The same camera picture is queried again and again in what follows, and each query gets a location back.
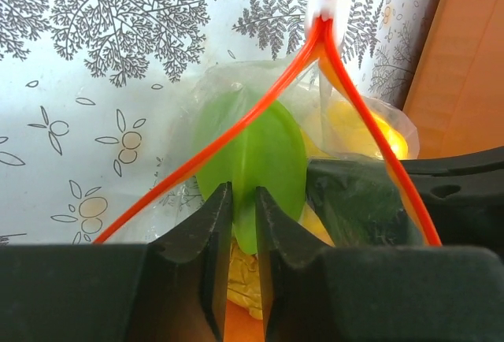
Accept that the yellow fake lemon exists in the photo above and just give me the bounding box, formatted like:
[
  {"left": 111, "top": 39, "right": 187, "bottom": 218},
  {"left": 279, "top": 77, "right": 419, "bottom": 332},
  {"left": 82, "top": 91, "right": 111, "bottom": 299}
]
[{"left": 301, "top": 100, "right": 410, "bottom": 159}]

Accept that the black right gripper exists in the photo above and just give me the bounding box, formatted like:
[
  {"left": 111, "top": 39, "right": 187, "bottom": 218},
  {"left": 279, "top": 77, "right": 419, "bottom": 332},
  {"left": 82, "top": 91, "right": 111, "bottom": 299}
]
[{"left": 306, "top": 147, "right": 504, "bottom": 255}]

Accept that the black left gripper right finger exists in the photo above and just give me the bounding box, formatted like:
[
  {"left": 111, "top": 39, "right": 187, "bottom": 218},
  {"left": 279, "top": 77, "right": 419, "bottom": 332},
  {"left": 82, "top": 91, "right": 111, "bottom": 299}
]
[{"left": 255, "top": 187, "right": 332, "bottom": 341}]

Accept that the green fake pepper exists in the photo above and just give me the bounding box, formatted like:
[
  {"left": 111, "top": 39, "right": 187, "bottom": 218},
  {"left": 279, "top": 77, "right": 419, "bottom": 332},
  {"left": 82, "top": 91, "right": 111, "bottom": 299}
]
[{"left": 195, "top": 101, "right": 307, "bottom": 255}]

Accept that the clear zip top bag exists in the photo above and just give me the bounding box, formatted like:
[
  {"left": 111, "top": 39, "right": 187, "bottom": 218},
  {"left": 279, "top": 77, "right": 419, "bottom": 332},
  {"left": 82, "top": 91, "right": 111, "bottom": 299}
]
[{"left": 92, "top": 0, "right": 443, "bottom": 248}]

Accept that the orange plastic tub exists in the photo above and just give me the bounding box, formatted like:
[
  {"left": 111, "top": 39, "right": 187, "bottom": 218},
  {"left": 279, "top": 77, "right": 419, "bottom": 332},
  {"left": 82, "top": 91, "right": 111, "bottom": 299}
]
[{"left": 404, "top": 0, "right": 503, "bottom": 158}]

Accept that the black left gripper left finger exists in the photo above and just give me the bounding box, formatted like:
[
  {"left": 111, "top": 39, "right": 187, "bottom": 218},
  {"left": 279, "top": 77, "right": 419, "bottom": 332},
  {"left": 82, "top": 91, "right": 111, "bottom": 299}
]
[{"left": 129, "top": 183, "right": 233, "bottom": 341}]

